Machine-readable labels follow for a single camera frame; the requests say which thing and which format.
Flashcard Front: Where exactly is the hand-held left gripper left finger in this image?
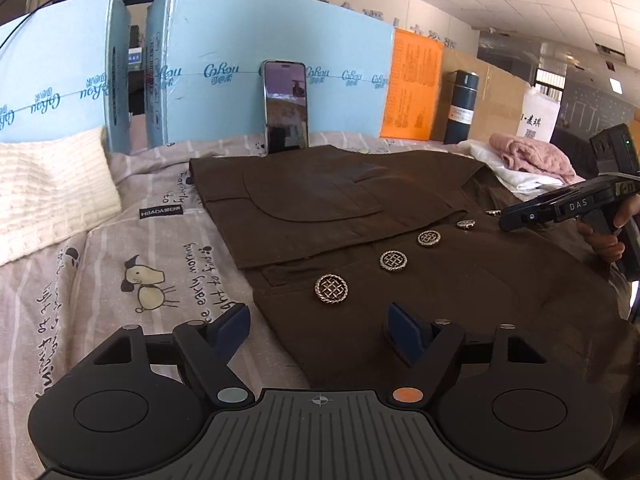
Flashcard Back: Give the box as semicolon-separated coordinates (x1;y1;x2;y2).
94;304;251;408

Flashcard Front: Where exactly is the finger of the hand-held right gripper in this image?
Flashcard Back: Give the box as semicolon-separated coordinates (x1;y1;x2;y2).
498;194;557;232

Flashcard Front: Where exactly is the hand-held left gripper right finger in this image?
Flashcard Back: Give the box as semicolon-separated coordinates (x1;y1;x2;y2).
384;302;549;408

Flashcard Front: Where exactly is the brown buttoned jacket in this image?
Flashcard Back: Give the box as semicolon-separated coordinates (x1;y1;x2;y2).
189;143;640;403

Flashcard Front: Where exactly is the person's right hand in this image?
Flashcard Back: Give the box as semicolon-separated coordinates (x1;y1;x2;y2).
575;194;640;264

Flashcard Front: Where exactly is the white cloth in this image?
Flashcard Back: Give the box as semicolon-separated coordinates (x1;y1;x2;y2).
456;138;587;197

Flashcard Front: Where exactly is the pink knitted cloth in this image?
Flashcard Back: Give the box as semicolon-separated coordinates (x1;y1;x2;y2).
488;132;584;186

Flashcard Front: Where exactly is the white printed bag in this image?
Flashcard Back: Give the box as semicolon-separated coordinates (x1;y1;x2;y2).
515;82;564;144

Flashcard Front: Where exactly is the cartoon printed bed sheet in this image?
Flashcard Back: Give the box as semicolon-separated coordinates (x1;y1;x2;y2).
0;130;501;413

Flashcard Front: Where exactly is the brown cardboard panel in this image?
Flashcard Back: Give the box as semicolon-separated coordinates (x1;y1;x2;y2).
434;47;534;144

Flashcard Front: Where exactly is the dark blue thermos bottle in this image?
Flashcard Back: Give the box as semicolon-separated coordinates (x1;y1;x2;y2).
442;69;480;145

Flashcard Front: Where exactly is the black fabric label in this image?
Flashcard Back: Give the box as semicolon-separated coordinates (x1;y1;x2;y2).
138;204;186;219

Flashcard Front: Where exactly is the orange paper sheet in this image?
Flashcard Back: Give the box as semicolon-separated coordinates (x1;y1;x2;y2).
378;27;445;141

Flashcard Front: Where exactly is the black smartphone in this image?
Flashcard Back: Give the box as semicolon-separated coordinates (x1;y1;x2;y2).
260;59;310;156

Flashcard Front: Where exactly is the white knitted pillow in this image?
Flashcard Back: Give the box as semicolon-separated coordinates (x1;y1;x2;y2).
0;126;124;266

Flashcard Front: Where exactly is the light blue foam board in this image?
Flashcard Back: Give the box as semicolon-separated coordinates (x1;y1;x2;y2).
144;0;397;149
0;0;132;155

